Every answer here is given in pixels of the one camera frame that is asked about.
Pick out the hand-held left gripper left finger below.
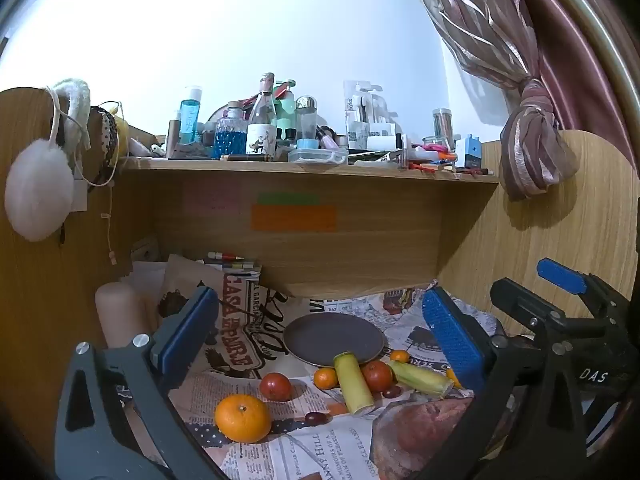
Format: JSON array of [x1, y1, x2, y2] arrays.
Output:
[[55, 286, 222, 480]]

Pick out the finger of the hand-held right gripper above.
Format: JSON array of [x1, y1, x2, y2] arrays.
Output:
[[536, 257, 627, 312], [490, 279, 607, 344]]

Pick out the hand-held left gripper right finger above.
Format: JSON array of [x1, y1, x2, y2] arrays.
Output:
[[415, 286, 587, 480]]

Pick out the yellow corn cob with husk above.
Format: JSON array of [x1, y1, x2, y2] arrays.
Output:
[[387, 360, 455, 396]]

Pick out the red tomato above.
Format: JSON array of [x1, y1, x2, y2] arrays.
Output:
[[259, 372, 292, 402], [361, 360, 394, 392]]

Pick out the large orange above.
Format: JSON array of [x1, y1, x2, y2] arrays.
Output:
[[215, 394, 272, 444]]

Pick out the pale green corn cob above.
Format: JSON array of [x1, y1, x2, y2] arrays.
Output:
[[333, 352, 376, 416]]

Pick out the dark round plate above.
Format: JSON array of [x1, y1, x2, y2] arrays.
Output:
[[283, 313, 387, 367]]

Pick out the printed canvas tote bag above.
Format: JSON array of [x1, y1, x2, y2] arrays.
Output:
[[160, 255, 291, 381]]

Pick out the cream cylinder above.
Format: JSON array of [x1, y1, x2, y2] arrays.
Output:
[[95, 282, 151, 348]]

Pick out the wooden shelf unit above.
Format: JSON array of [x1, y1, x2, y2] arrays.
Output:
[[0, 87, 640, 341]]

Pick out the pink sticky note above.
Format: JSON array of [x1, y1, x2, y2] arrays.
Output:
[[182, 180, 251, 211]]

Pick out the blue white small box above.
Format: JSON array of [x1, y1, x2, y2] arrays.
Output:
[[455, 135, 482, 168]]

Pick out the orange sticky note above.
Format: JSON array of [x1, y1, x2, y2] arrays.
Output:
[[250, 205, 338, 232]]

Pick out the green sticky note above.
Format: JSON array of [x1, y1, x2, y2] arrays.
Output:
[[257, 192, 321, 206]]

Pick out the newspaper print table cloth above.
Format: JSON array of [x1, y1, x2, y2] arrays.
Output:
[[167, 285, 506, 480]]

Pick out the glass jar with sticks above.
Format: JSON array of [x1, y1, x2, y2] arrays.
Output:
[[432, 108, 453, 148]]

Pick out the white fluffy earmuffs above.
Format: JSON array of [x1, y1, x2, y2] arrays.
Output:
[[5, 78, 92, 242]]

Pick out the round blue liquid bottle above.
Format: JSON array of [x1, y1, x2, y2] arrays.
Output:
[[214, 101, 248, 159]]

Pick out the polka dot headband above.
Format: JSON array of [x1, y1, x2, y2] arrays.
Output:
[[97, 109, 118, 183]]

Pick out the tall blue toner bottle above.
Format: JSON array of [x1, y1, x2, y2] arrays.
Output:
[[179, 86, 202, 145]]

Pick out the clear plastic box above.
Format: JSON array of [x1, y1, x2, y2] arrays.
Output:
[[288, 147, 349, 165]]

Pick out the clear glass bottle with label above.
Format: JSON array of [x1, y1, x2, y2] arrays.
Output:
[[246, 73, 278, 157]]

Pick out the pink striped curtain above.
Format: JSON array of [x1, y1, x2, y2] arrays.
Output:
[[402, 0, 621, 202]]

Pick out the clear blister pack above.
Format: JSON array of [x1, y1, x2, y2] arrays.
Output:
[[343, 80, 398, 150]]

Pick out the clear bottle with silver cap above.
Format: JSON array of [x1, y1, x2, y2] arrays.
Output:
[[295, 95, 319, 141]]

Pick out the mint green pump bottle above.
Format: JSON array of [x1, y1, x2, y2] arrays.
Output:
[[275, 80, 297, 131]]

